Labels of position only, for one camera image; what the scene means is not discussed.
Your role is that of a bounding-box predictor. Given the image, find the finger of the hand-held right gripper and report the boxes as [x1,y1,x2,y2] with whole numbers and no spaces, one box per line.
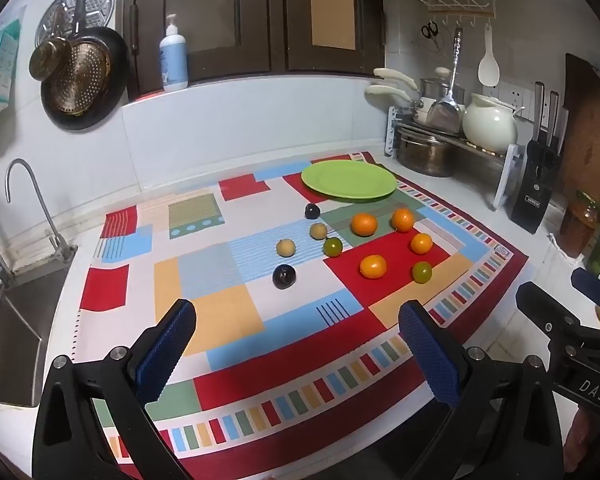
[571,269,600,311]
[516,282,581,348]

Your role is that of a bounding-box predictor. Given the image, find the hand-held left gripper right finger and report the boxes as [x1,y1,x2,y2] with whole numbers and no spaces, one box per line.
[399,300,566,480]

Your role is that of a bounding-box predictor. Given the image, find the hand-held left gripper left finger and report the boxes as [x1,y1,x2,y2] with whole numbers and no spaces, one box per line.
[32,299,197,480]

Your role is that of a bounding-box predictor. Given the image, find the orange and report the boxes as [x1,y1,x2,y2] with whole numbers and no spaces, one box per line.
[350,212,379,237]
[410,232,434,256]
[359,254,388,279]
[391,208,416,233]

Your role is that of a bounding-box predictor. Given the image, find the green plate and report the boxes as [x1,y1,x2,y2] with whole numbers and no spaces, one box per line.
[301,160,397,202]

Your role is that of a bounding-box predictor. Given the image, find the glass jar with red contents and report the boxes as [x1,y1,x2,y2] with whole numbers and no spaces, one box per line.
[559,191,598,258]

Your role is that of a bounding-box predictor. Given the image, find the patchwork printed tablecloth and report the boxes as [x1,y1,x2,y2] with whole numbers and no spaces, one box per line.
[72,151,528,468]

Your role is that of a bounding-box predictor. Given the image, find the black knife block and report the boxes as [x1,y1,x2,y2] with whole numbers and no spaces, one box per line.
[510,140,563,235]

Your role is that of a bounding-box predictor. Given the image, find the steel and white dish rack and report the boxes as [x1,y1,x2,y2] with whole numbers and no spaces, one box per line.
[386,105,525,211]

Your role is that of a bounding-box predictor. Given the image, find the tall curved steel faucet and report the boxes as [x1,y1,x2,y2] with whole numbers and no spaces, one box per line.
[5,158,78,266]

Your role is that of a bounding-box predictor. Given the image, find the dark wooden cutting board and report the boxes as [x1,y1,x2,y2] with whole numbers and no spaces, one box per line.
[562,52,600,196]

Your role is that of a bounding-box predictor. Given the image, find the steel sink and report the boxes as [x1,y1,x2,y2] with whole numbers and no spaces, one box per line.
[0,260,73,408]

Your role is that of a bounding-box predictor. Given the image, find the white ceramic pot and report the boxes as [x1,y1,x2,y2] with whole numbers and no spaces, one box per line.
[461,92,526,153]

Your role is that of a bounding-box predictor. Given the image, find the steel stockpot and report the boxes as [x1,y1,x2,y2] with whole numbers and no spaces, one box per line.
[395,127,463,178]

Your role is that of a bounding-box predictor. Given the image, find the steel spatula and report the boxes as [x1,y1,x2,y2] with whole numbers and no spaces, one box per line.
[426,26,465,134]

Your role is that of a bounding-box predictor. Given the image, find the white rice paddle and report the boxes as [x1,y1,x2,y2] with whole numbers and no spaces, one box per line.
[477,22,501,88]

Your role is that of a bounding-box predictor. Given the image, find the pot lid with cream knob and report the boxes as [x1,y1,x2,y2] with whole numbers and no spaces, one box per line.
[420,66,466,86]

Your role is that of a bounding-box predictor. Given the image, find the brass perforated strainer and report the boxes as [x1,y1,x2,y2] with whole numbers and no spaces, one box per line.
[47,41,113,117]

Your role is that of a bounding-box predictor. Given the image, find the blue white pump bottle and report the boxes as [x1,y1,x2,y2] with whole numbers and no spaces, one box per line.
[159,13,190,93]

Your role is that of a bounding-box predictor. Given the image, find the dark wooden window sash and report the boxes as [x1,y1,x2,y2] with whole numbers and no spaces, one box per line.
[280,0,387,78]
[117,0,280,98]

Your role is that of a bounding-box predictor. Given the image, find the black frying pan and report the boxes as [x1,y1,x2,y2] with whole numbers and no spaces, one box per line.
[40,26,131,132]

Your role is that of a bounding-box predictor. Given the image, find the black scissors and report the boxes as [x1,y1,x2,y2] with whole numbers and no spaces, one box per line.
[421,20,441,51]

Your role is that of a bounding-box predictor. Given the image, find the small brass ladle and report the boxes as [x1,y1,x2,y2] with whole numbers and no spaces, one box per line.
[28,36,73,82]

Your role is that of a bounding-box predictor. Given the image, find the round steel steamer rack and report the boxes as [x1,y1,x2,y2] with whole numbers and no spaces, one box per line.
[35,0,117,48]

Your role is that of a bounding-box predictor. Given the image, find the white wall socket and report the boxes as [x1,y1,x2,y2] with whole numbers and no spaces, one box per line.
[497,82,536,121]

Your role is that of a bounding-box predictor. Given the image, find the cream-handled saucepan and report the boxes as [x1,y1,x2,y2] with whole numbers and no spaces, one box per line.
[374,67,462,107]
[365,85,441,128]

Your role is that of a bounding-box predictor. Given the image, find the white wire hook rack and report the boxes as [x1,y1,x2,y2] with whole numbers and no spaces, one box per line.
[385,0,498,28]

